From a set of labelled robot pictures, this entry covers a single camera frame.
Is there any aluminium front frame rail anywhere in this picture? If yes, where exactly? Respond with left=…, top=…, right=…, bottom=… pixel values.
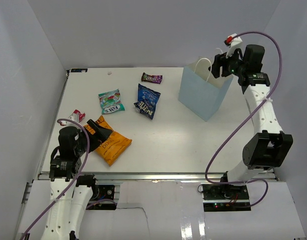
left=38, top=171, right=276, bottom=181

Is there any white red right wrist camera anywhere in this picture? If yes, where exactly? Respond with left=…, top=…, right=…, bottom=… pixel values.
left=224, top=33, right=243, bottom=58

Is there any blue corner label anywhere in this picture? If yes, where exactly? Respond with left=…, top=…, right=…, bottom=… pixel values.
left=70, top=68, right=88, bottom=73

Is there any blue kettle chip bag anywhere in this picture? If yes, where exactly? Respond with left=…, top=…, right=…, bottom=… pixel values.
left=134, top=83, right=161, bottom=120

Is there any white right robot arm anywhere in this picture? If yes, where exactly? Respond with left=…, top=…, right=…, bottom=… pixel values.
left=211, top=44, right=293, bottom=200

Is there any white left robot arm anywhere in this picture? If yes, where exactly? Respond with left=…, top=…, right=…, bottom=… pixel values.
left=41, top=119, right=113, bottom=240

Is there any brown purple M&M's pack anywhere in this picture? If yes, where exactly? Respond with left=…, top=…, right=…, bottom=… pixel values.
left=141, top=72, right=163, bottom=84

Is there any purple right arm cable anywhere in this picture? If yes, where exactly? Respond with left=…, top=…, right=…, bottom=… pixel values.
left=197, top=31, right=283, bottom=208

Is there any orange honey dijon chip bag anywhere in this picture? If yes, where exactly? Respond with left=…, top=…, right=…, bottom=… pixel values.
left=90, top=115, right=132, bottom=166

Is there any teal Fox's candy bag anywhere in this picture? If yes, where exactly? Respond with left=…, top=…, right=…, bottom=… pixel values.
left=98, top=89, right=125, bottom=115

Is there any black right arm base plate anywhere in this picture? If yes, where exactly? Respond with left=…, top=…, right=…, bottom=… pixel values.
left=200, top=184, right=249, bottom=201

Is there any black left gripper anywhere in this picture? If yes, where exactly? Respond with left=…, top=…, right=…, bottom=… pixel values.
left=74, top=118, right=112, bottom=155

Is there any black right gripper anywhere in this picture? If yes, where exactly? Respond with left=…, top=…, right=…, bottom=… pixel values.
left=209, top=46, right=248, bottom=79

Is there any red crumpled candy wrapper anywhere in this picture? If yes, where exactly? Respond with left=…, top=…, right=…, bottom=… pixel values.
left=68, top=109, right=86, bottom=123

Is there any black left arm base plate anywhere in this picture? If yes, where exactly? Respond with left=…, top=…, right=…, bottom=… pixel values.
left=90, top=185, right=115, bottom=201

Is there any light blue paper bag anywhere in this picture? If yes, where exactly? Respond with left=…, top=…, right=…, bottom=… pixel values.
left=178, top=56, right=234, bottom=122

